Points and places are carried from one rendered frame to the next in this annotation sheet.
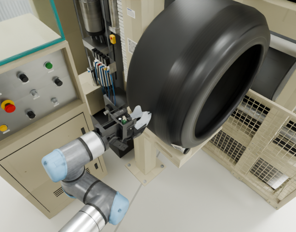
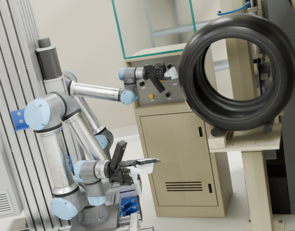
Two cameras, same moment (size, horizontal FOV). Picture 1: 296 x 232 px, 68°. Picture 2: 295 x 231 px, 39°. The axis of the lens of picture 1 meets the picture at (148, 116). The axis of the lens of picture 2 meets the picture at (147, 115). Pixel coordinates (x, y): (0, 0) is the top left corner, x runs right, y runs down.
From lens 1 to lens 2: 208 cm
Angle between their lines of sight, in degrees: 62
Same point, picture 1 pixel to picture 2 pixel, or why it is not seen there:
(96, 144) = (139, 70)
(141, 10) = not seen: hidden behind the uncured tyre
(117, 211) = (123, 92)
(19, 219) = (143, 206)
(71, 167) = (125, 74)
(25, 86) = not seen: hidden behind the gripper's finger
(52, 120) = (177, 105)
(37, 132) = (166, 108)
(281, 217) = not seen: outside the picture
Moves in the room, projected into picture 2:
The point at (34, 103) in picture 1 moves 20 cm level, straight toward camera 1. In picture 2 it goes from (172, 88) to (161, 96)
